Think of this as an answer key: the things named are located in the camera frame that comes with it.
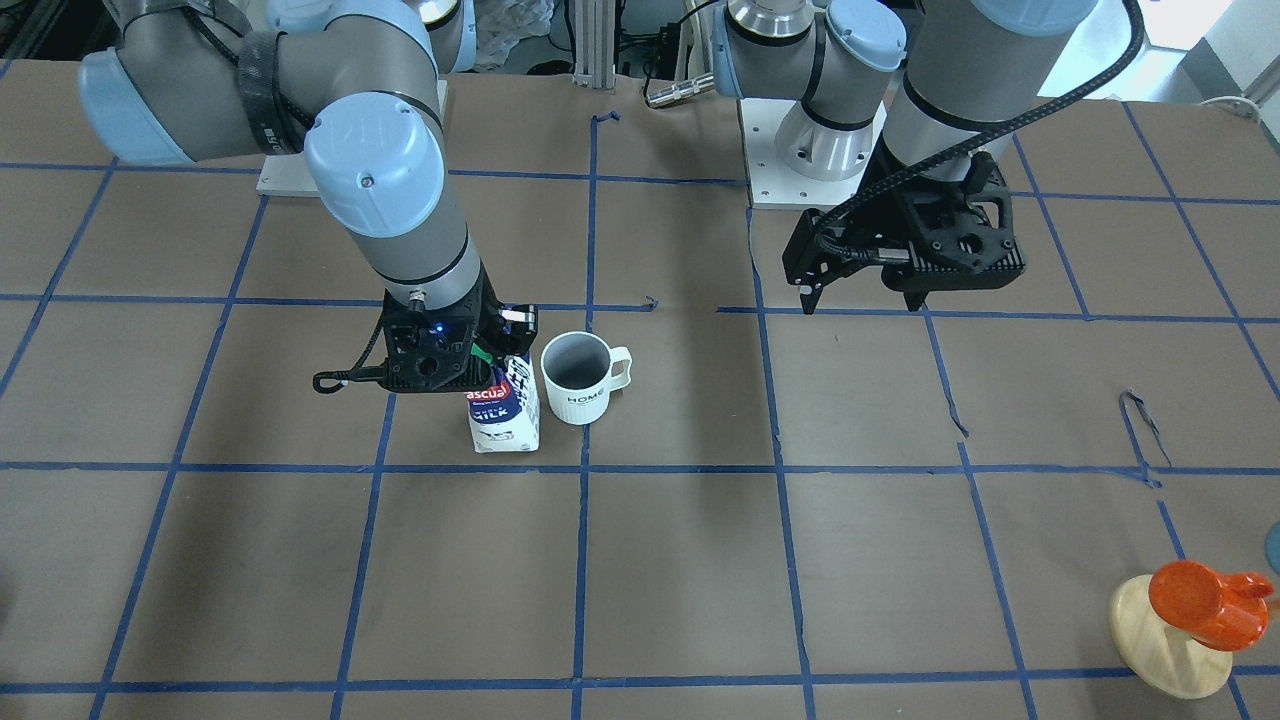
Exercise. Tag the blue mug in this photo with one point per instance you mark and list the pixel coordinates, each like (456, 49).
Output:
(1271, 547)

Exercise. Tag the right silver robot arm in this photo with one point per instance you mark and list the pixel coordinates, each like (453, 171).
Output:
(352, 88)

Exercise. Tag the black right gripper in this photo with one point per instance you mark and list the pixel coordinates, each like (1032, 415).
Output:
(519, 318)

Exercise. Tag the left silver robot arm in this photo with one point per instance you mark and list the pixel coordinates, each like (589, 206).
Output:
(947, 81)

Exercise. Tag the white ceramic mug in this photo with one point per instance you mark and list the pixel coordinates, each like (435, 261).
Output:
(581, 372)

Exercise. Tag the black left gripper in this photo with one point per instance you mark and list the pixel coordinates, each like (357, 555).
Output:
(893, 212)

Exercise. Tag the aluminium frame post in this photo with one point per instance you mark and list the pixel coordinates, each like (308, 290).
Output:
(595, 37)

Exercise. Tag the orange mug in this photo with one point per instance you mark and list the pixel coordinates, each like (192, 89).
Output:
(1223, 612)

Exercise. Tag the blue white milk carton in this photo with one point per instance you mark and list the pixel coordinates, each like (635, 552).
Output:
(504, 417)

